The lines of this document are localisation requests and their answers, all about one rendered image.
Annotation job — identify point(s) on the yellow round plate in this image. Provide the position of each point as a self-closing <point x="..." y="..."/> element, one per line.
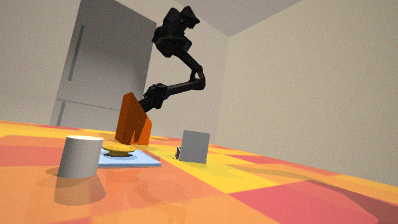
<point x="118" y="150"/>

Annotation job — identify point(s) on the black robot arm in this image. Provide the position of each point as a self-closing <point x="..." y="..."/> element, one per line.
<point x="156" y="94"/>

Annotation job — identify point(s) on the light blue flat mat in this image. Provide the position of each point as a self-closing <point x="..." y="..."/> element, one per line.
<point x="134" y="159"/>

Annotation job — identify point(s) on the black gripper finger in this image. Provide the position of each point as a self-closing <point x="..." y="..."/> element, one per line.
<point x="172" y="42"/>
<point x="192" y="21"/>

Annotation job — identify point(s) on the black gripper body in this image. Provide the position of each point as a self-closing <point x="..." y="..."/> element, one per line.
<point x="173" y="29"/>

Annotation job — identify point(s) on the grey cylinder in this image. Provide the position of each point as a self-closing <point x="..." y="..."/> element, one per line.
<point x="80" y="157"/>

